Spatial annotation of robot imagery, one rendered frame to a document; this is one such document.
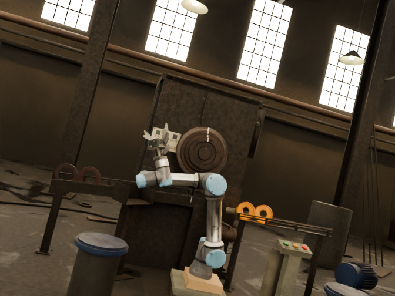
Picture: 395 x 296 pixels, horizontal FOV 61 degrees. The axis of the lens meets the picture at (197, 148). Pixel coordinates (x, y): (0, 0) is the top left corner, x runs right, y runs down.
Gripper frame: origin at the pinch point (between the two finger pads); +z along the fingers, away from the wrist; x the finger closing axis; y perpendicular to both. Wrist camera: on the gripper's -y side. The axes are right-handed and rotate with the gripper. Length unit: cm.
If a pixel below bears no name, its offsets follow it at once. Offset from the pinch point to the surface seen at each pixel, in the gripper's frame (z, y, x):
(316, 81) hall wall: 218, -874, -69
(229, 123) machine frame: 18, -138, -2
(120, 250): -65, 4, 38
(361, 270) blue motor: -161, -253, -74
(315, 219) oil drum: -112, -357, -28
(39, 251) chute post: -58, -33, 148
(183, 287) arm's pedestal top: -94, -11, 10
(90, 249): -60, 18, 46
